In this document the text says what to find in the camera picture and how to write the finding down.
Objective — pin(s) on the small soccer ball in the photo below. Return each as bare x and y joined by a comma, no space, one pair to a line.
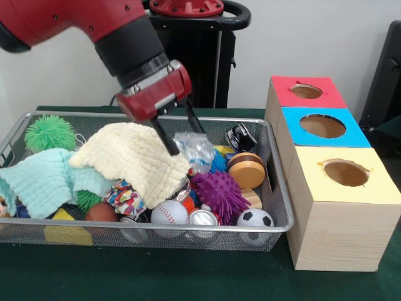
255,217

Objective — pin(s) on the brown wooden yo-yo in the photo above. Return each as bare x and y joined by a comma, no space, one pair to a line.
246,174

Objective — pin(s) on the shallow clear mesh bin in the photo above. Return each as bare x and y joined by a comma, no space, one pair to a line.
37,235

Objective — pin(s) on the wooden box with three holes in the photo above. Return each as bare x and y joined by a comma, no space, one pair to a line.
338,232

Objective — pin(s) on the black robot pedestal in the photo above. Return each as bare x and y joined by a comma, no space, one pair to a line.
213,69

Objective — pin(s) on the small baseball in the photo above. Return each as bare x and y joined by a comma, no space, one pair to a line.
169,212

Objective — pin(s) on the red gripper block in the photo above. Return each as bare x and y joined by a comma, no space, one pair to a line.
156,91

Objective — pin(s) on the dark green table cloth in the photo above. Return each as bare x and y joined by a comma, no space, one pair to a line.
188,276

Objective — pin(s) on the multicoloured patterned fabric ball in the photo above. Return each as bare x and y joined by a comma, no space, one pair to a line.
124,199

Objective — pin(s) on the mint green waffle cloth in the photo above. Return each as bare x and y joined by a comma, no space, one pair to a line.
44,182

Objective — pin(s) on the silver red drink can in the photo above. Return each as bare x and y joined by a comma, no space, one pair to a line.
203,218

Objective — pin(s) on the cream yellow waffle cloth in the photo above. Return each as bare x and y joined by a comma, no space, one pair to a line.
125,153

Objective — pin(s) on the green spiky rubber ball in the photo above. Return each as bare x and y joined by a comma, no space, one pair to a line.
50,132

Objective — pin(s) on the purple spiky ball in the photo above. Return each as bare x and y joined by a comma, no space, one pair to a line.
219,191

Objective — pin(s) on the black upright panel stand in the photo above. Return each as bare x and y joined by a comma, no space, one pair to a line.
385,81

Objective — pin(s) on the black white striped toy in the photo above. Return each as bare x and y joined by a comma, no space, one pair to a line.
241,138

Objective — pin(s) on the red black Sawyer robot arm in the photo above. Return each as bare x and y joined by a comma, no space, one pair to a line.
62,19

